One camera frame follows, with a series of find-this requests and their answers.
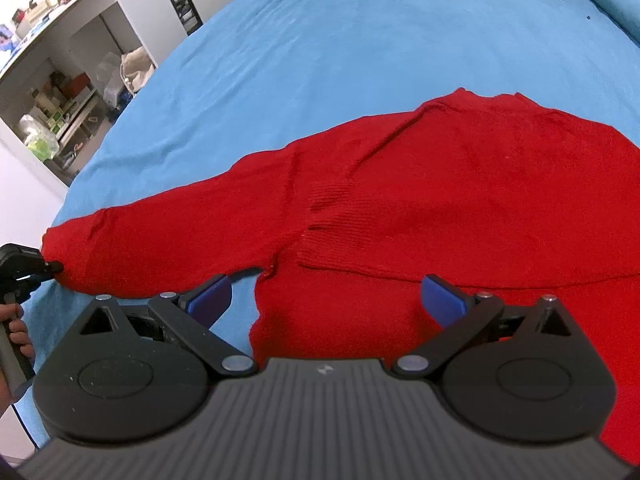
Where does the clear bag with green contents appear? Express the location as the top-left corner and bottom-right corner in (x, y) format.
(19, 114), (62, 162)

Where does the blue bed sheet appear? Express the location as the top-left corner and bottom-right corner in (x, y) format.
(14, 0), (640, 453)

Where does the red knit sweater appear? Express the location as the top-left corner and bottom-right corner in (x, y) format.
(40, 87), (640, 467)

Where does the white shelf unit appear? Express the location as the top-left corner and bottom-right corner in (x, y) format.
(0, 0), (203, 186)

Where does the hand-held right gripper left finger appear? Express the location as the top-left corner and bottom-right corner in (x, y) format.
(74, 274), (257, 380)

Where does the person's left hand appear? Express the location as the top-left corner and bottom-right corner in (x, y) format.
(0, 302), (35, 361)

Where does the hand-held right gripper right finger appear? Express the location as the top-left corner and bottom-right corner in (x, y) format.
(391, 274), (576, 381)

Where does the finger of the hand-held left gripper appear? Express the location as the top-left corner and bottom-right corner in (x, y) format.
(17, 259), (64, 283)

